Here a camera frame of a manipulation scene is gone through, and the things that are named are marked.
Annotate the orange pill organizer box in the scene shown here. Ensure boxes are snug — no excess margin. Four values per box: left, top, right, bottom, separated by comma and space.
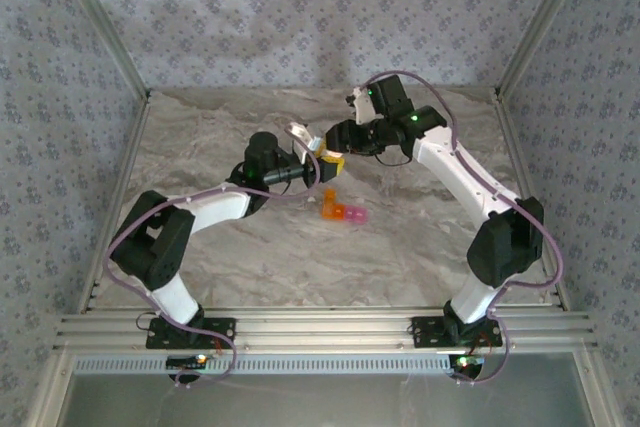
318, 188, 347, 222

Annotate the small circuit board with LED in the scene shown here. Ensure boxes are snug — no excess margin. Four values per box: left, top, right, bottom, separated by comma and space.
166, 354, 209, 369
448, 354, 487, 371

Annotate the grey metal sheet panel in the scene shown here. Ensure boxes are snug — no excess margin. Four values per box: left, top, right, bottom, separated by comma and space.
64, 352, 589, 427

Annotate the aluminium table side rail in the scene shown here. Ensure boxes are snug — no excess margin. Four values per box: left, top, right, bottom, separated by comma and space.
77, 91, 154, 316
492, 89, 571, 311

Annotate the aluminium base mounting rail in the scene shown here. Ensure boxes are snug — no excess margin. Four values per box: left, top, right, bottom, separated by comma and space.
53, 307, 597, 352

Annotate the aluminium frame corner post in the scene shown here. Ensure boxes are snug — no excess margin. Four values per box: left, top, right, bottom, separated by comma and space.
493, 0, 599, 98
49, 0, 153, 101

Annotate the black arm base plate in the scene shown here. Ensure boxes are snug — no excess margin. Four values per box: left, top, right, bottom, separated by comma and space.
144, 316, 237, 351
409, 315, 503, 348

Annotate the grey slotted cable duct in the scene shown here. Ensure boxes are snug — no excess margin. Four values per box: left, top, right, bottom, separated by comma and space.
73, 354, 454, 376

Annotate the aluminium frame leg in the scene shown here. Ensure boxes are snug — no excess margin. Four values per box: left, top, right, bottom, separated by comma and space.
27, 349, 74, 427
572, 349, 614, 427

